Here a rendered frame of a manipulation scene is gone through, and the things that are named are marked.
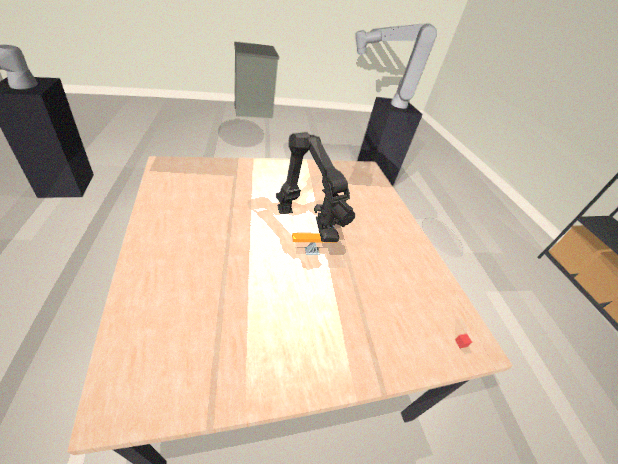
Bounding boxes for small red cube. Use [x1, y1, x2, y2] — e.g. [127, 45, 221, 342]
[455, 333, 472, 348]

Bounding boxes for yellow bar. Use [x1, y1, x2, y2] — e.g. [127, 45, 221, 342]
[292, 233, 337, 243]

